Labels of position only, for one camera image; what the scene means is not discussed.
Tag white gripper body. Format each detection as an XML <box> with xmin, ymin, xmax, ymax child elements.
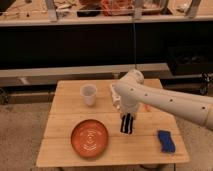
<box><xmin>120</xmin><ymin>101</ymin><xmax>140</xmax><ymax>119</ymax></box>

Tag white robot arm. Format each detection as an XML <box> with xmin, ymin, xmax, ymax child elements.
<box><xmin>114</xmin><ymin>69</ymin><xmax>213</xmax><ymax>131</ymax></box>

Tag white tube bottle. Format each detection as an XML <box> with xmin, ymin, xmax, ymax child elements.
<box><xmin>110</xmin><ymin>83</ymin><xmax>120</xmax><ymax>109</ymax></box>

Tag wooden table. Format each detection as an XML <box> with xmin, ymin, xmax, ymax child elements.
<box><xmin>36</xmin><ymin>80</ymin><xmax>189</xmax><ymax>167</ymax></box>

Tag orange round plate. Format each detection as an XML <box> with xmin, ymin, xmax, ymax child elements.
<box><xmin>70</xmin><ymin>119</ymin><xmax>109</xmax><ymax>158</ymax></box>

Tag blue sponge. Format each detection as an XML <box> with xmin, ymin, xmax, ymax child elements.
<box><xmin>158</xmin><ymin>130</ymin><xmax>176</xmax><ymax>153</ymax></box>

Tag black box on right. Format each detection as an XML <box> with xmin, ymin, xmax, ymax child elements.
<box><xmin>167</xmin><ymin>45</ymin><xmax>213</xmax><ymax>75</ymax></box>

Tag background workbench shelf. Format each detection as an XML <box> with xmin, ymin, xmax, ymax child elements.
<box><xmin>0</xmin><ymin>0</ymin><xmax>213</xmax><ymax>27</ymax></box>

